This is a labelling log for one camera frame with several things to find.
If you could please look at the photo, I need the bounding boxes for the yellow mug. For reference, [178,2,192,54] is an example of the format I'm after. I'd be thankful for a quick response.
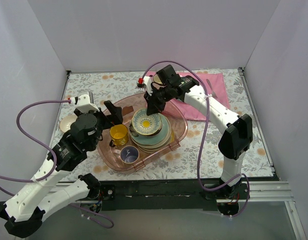
[109,124,129,148]

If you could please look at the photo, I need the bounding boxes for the teal yellow patterned bowl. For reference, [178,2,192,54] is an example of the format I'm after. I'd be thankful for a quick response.
[132,108,162,135]

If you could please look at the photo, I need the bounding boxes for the cream yellow floral plate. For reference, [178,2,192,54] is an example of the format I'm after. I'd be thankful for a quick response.
[138,131,174,154]

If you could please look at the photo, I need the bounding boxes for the pink transparent plastic bin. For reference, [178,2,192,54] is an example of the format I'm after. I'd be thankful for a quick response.
[97,93,188,174]

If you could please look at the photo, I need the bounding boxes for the green rimmed plate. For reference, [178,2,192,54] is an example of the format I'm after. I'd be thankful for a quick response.
[130,114,170,146]

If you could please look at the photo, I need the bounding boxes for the pink cream floral plate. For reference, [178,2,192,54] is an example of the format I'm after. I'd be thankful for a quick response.
[132,127,171,149]

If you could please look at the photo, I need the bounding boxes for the pink mug purple inside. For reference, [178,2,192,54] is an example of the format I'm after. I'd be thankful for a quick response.
[113,145,140,164]

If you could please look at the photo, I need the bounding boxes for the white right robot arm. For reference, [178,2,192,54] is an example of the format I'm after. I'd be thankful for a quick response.
[137,60,253,199]

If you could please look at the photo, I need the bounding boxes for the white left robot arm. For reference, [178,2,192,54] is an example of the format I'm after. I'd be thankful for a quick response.
[0,100,123,238]

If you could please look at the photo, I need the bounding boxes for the cream enamel mug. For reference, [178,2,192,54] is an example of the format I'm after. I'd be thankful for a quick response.
[152,74,162,84]

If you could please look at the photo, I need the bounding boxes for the white gold rimmed bowl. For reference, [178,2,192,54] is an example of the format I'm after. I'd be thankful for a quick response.
[60,114,77,133]

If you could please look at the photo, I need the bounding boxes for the silver fork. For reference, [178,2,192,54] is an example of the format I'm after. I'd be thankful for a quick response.
[206,79,217,99]

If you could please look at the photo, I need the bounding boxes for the pink satin cloth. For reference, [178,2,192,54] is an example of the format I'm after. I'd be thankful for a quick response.
[149,65,229,121]

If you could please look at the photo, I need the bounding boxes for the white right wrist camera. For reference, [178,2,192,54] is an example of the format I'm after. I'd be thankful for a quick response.
[137,76,153,96]

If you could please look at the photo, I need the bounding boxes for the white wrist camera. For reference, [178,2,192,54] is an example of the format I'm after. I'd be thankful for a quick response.
[67,91,100,116]
[137,76,153,96]

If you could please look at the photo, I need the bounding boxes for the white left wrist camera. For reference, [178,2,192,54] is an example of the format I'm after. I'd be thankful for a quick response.
[67,91,100,116]

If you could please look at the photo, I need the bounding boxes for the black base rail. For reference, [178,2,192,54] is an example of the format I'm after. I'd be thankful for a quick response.
[37,174,279,212]

